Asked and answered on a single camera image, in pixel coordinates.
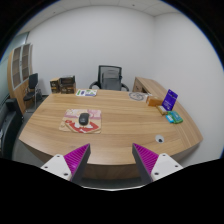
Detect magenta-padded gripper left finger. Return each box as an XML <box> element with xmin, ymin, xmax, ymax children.
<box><xmin>40</xmin><ymin>143</ymin><xmax>92</xmax><ymax>186</ymax></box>

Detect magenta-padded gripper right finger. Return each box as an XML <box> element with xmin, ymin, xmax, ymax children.
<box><xmin>131</xmin><ymin>143</ymin><xmax>184</xmax><ymax>185</ymax></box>

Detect black computer mouse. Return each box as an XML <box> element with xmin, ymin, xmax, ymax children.
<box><xmin>78</xmin><ymin>112</ymin><xmax>91</xmax><ymax>126</ymax></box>

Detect cartoon print mouse pad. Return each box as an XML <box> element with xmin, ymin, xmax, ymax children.
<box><xmin>58</xmin><ymin>108</ymin><xmax>103</xmax><ymax>135</ymax></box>

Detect small blue box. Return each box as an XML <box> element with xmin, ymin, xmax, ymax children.
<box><xmin>165</xmin><ymin>113</ymin><xmax>176</xmax><ymax>124</ymax></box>

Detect flat yellow box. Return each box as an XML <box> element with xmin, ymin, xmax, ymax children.
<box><xmin>155</xmin><ymin>104</ymin><xmax>169</xmax><ymax>116</ymax></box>

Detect green flat box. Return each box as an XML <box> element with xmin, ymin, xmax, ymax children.
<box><xmin>168</xmin><ymin>110</ymin><xmax>184</xmax><ymax>125</ymax></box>

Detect orange-brown box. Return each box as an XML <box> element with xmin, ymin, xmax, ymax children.
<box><xmin>145</xmin><ymin>95</ymin><xmax>164</xmax><ymax>108</ymax></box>

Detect purple upright card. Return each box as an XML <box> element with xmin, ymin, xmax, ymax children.
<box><xmin>161</xmin><ymin>88</ymin><xmax>179</xmax><ymax>112</ymax></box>

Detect white printed leaflet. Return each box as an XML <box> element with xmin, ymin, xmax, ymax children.
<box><xmin>75</xmin><ymin>88</ymin><xmax>98</xmax><ymax>98</ymax></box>

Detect large brown cardboard box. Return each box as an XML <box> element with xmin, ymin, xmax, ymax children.
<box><xmin>59</xmin><ymin>83</ymin><xmax>77</xmax><ymax>95</ymax></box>

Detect black armchair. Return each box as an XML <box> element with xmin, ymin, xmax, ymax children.
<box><xmin>0</xmin><ymin>98</ymin><xmax>24</xmax><ymax>160</ymax></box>

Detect wooden side desk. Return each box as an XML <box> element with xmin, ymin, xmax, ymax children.
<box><xmin>132</xmin><ymin>76</ymin><xmax>168</xmax><ymax>98</ymax></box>

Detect small brown cardboard box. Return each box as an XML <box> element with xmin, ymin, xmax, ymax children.
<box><xmin>49</xmin><ymin>77</ymin><xmax>61</xmax><ymax>94</ymax></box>

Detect black open box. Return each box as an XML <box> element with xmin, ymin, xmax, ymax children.
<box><xmin>58</xmin><ymin>75</ymin><xmax>76</xmax><ymax>87</ymax></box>

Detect small black chair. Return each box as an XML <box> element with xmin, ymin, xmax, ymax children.
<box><xmin>23</xmin><ymin>72</ymin><xmax>43</xmax><ymax>103</ymax></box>

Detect grey mesh office chair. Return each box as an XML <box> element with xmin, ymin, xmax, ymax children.
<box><xmin>88</xmin><ymin>64</ymin><xmax>130</xmax><ymax>92</ymax></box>

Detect wooden shelf cabinet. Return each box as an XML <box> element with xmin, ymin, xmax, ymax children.
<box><xmin>7</xmin><ymin>43</ymin><xmax>36</xmax><ymax>114</ymax></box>

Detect grey desk cable grommet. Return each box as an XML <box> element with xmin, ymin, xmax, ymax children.
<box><xmin>154</xmin><ymin>134</ymin><xmax>166</xmax><ymax>144</ymax></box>

